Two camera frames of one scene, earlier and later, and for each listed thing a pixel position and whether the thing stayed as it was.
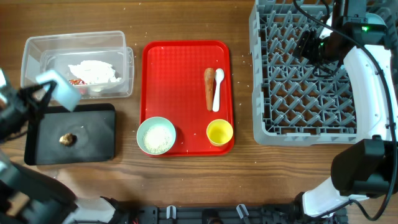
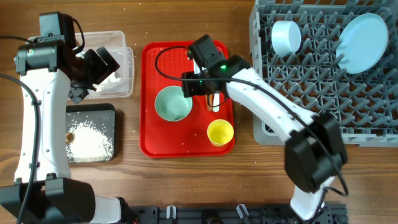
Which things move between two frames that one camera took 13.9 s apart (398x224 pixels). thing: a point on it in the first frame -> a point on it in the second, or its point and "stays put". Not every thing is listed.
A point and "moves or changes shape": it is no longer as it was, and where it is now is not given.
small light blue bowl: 63,92 moves or changes shape
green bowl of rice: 155,135 -> 171,105
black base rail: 272,213 stays put
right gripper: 310,45 -> 193,84
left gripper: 19,100 -> 102,70
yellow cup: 219,132 stays put
